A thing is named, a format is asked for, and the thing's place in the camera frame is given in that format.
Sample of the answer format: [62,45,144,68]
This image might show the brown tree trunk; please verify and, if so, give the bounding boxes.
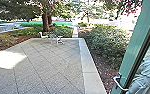
[41,3,54,33]

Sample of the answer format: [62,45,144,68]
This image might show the metal lever door handle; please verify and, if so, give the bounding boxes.
[112,74,129,93]

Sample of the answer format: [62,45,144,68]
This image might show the white garden chair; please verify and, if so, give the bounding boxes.
[38,30,50,39]

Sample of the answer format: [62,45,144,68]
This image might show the green glass door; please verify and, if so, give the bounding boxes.
[110,0,150,94]

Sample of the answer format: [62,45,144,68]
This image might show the low brown green hedge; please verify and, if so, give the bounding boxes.
[0,25,74,53]

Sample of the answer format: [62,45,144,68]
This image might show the white garden table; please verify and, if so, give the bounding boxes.
[50,33,65,45]

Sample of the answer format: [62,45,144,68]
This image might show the dark green shrub bed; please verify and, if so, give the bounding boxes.
[82,23,136,70]

